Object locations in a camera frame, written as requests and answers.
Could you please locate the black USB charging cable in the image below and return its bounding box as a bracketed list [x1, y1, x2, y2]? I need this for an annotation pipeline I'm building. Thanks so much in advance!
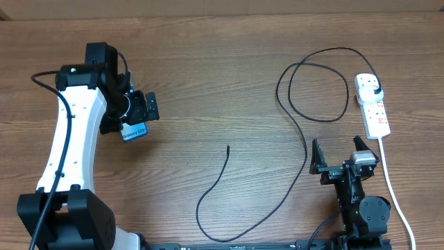
[195, 47, 384, 243]

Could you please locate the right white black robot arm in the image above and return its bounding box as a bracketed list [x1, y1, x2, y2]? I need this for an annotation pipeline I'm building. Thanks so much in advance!
[307, 135, 391, 249]

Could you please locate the blue Samsung Galaxy smartphone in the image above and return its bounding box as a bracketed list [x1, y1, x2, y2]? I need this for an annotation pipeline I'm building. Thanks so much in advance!
[121, 122, 148, 142]

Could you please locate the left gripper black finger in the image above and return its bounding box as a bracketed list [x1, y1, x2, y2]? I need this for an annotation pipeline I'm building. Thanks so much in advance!
[145, 92, 160, 121]
[99, 116, 121, 135]

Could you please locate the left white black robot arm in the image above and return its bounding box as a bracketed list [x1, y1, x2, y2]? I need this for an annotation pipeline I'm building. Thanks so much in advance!
[17, 42, 160, 249]

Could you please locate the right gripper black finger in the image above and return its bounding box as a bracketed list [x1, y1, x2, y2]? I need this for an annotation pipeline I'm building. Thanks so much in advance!
[353, 135, 379, 163]
[309, 139, 327, 174]

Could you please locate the white power extension strip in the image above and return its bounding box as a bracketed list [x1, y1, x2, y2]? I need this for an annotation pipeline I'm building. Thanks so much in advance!
[354, 74, 391, 140]

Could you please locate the white extension strip cord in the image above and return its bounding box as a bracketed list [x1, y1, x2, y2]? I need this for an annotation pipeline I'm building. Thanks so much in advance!
[377, 137, 417, 250]

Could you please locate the white USB charger plug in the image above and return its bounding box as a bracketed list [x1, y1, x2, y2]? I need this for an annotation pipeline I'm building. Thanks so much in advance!
[357, 87, 384, 105]

